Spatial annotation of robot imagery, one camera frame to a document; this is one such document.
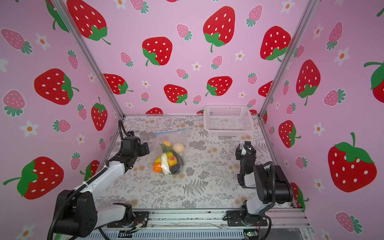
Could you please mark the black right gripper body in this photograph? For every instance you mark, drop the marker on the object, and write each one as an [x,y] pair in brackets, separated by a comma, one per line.
[240,153]

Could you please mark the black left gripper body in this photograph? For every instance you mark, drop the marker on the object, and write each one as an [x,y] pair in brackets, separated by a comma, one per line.
[142,150]

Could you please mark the orange tangerine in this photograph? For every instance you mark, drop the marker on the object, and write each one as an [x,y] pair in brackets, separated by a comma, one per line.
[157,167]

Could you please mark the clear zip bag blue zipper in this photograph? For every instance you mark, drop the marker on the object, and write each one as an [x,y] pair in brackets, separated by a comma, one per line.
[174,137]

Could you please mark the white radish with leaves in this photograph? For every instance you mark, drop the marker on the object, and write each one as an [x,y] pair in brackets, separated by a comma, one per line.
[166,148]

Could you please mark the white plastic mesh basket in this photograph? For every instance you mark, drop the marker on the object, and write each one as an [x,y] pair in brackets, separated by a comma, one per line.
[228,121]

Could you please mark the beige pear shaped fruit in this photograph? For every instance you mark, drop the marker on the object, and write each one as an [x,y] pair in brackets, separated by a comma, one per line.
[178,148]

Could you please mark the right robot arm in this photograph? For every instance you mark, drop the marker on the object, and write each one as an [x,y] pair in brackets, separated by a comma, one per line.
[267,179]

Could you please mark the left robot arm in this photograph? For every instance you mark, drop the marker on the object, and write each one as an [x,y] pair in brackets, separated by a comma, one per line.
[75,212]

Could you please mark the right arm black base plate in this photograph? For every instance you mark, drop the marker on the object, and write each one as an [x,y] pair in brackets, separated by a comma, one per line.
[243,219]

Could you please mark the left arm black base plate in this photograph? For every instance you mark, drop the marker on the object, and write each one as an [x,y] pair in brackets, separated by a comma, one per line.
[132,220]

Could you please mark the aluminium front rail frame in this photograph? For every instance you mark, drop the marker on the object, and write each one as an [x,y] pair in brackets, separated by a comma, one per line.
[206,224]

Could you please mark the aluminium left corner post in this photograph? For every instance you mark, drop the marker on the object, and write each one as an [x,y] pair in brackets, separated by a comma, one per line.
[79,39]

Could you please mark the aluminium corner post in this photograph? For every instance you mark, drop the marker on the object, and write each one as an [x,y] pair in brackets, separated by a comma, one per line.
[300,30]
[79,39]

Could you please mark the aluminium right corner post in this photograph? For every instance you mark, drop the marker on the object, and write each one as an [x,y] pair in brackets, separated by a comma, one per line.
[300,30]

